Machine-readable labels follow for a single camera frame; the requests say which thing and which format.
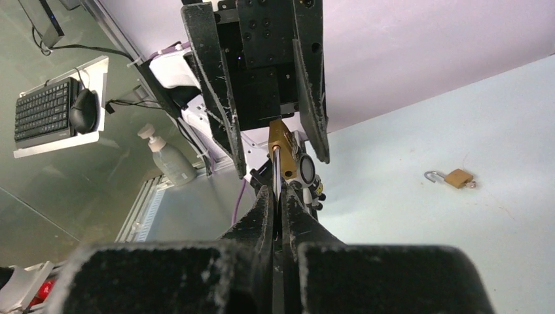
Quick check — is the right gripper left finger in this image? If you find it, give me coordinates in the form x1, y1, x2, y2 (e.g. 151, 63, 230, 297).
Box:
45, 186, 274, 313

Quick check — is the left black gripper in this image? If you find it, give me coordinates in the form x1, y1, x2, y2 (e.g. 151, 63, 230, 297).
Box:
181, 1, 330, 179

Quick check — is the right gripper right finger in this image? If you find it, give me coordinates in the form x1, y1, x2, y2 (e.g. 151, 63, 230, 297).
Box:
281, 186, 494, 313

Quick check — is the small brass padlock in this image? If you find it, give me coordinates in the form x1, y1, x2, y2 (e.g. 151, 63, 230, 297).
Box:
423, 169, 477, 189
268, 119, 298, 201

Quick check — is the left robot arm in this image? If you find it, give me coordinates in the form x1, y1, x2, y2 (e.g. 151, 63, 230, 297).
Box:
149, 0, 330, 214

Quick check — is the grey pump bottle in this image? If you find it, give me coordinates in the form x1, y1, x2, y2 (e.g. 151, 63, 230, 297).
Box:
137, 124, 197, 186

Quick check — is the white keyboard tray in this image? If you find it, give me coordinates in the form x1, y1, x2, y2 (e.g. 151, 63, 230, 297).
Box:
13, 56, 109, 158

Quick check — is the black computer mouse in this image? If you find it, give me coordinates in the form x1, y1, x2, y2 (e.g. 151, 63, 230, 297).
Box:
69, 88, 98, 134

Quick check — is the black keyboard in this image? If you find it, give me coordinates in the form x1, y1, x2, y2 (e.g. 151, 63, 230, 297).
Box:
14, 77, 81, 149

